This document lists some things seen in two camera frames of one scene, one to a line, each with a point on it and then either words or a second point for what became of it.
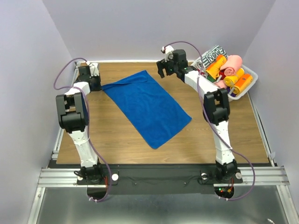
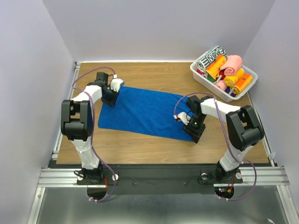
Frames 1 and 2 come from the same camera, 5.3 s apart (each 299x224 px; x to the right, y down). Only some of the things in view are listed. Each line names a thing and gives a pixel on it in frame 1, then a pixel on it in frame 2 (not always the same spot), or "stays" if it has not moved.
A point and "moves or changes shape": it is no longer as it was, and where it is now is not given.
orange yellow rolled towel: (214, 70) stays
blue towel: (155, 115) moves or changes shape
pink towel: (233, 62) stays
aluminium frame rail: (252, 177) stays
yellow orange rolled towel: (229, 80) stays
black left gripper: (99, 87) -> (112, 102)
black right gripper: (162, 64) -> (195, 133)
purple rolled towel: (228, 89) stays
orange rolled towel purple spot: (244, 81) stays
